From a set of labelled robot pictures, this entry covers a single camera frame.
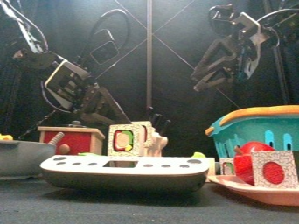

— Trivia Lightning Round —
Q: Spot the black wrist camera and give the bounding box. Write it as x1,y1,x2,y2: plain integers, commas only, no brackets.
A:
208,3,239,37
88,28,120,66

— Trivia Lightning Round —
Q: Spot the pink toy plate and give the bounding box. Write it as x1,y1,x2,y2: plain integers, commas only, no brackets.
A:
208,174,299,207

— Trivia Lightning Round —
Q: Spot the black frame post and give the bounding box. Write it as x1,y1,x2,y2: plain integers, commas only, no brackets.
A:
263,0,292,106

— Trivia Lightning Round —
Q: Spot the black looped cable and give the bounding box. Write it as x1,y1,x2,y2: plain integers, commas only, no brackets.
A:
78,8,132,64

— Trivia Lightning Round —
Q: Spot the grey oval tray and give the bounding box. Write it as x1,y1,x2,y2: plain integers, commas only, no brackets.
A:
38,154,210,193

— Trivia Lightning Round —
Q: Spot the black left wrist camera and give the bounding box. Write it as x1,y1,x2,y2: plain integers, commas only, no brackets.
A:
88,28,120,66

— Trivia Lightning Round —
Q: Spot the white sushi piece red centre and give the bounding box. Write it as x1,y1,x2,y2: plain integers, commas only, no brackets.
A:
249,150,299,189

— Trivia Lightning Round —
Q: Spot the grey vertical frame pole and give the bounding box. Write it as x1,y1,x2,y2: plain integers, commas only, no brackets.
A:
145,0,154,110

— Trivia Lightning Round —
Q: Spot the red wooden toy box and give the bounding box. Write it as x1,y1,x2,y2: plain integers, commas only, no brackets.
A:
37,120,106,156

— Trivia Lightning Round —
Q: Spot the white sushi piece yellow-green centre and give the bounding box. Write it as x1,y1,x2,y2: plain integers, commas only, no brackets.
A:
106,123,146,158

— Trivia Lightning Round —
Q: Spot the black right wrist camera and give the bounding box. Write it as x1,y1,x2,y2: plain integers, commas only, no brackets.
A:
208,3,239,37

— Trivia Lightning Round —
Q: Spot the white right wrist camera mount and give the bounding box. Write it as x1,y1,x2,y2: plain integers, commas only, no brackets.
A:
228,12,271,81

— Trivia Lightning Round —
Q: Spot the pale wooden knife block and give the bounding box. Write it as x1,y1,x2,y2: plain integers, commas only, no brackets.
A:
144,131,169,158

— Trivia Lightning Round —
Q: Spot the flat green toy piece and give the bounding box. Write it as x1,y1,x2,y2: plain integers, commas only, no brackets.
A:
76,151,102,157

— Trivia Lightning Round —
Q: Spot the teal basket orange rim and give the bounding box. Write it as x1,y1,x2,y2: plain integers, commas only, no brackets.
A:
204,104,299,160

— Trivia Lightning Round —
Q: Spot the red toy apple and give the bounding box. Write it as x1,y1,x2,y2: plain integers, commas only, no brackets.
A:
232,141,276,186

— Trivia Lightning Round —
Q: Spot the small white sushi piece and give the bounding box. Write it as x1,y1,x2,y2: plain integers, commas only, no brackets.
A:
218,157,236,176

